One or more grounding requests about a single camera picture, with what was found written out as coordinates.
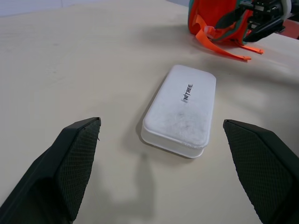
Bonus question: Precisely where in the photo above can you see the dark red flat object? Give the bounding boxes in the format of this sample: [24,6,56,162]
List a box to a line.
[279,19,299,40]

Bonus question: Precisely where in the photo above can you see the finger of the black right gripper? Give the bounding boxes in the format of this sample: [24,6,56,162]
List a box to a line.
[243,19,286,43]
[215,5,249,31]

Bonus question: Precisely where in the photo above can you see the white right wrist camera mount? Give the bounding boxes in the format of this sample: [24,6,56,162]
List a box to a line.
[281,0,292,20]

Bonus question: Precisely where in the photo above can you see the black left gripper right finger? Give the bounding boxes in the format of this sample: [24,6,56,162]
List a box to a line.
[223,119,299,224]

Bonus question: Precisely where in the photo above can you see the white rectangular case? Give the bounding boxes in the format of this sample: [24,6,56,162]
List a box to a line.
[141,64,217,159]

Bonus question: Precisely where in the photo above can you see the orange bag with straps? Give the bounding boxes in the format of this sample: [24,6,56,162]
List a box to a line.
[188,0,266,62]

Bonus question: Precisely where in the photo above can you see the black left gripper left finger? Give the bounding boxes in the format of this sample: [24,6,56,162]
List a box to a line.
[0,117,102,224]

